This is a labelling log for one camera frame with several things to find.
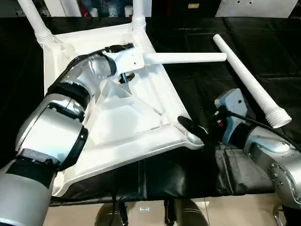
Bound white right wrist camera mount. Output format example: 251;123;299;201
214;89;248;144

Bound dark left robot foot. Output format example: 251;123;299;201
93;202;129;226

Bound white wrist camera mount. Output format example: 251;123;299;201
103;44;147;77
214;89;248;144

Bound white plastic table top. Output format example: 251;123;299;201
42;29;205;197

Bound white cabinet with glass doors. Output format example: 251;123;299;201
0;0;152;18

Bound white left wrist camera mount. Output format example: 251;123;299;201
103;44;147;77

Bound white panel with round mount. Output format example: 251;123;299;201
215;0;293;18

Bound glossy black box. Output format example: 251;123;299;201
150;0;223;17

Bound white plastic table leg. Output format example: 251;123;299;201
16;0;54;45
143;53;228;66
213;34;292;129
131;0;147;32

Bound black table mat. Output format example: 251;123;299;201
0;16;301;207

